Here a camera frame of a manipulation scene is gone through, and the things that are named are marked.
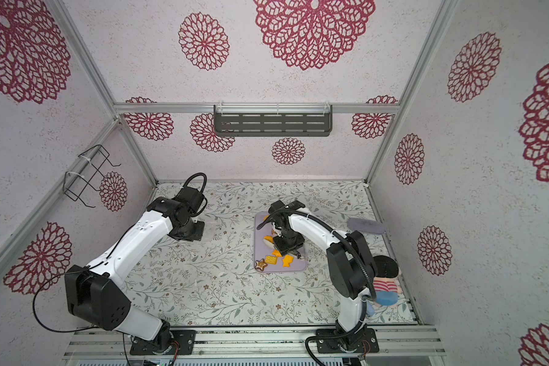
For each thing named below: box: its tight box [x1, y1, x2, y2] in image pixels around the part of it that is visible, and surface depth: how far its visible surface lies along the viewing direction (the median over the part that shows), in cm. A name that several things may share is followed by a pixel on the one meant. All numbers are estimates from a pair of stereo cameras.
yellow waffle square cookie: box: [264, 255, 277, 265], surface depth 94 cm
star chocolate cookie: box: [254, 258, 268, 272], surface depth 92 cm
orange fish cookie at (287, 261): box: [282, 254, 294, 268], surface depth 93 cm
